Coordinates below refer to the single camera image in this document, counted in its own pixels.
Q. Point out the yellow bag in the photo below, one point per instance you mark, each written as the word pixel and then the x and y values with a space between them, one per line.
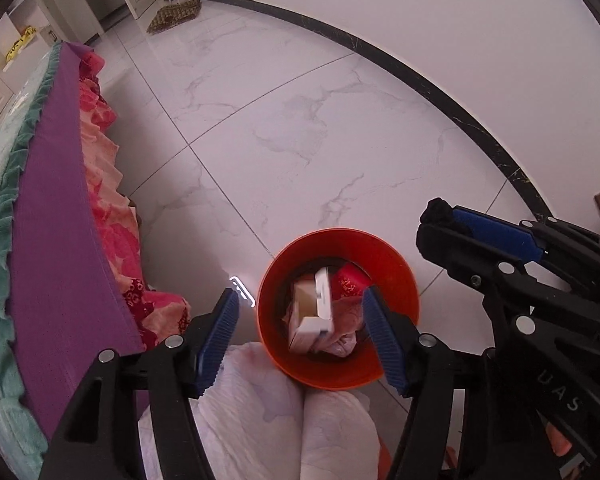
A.
pixel 20 42

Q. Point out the person's right hand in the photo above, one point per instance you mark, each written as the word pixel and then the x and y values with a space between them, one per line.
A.
pixel 560 440

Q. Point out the orange trash bin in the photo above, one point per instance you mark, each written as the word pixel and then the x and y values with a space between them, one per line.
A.
pixel 272 310

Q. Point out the person's right leg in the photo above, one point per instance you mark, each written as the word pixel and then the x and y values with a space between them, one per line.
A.
pixel 340 435

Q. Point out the woven floor mat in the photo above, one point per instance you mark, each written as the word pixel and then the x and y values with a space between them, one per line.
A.
pixel 175 16

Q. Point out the purple bed sheet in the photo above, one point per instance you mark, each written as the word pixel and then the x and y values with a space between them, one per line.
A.
pixel 55 235

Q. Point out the white medicine box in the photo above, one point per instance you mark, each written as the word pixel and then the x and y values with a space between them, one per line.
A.
pixel 322 300

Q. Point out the person's left leg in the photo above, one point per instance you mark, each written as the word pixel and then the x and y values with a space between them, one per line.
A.
pixel 240 410

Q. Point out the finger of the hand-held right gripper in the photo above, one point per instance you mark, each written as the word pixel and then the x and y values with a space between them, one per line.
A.
pixel 460 255
pixel 500 232

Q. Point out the pink floral bed skirt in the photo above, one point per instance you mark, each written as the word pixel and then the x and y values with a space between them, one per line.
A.
pixel 115 230

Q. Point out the person's leg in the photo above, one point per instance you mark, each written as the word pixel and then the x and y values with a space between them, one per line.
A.
pixel 240 410
pixel 340 435

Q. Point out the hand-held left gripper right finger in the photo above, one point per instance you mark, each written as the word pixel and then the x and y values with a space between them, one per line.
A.
pixel 387 345

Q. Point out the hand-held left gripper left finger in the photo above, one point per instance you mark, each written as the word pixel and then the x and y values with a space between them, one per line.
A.
pixel 217 340

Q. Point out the red paper bag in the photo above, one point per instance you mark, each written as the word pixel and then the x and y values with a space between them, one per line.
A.
pixel 350 282

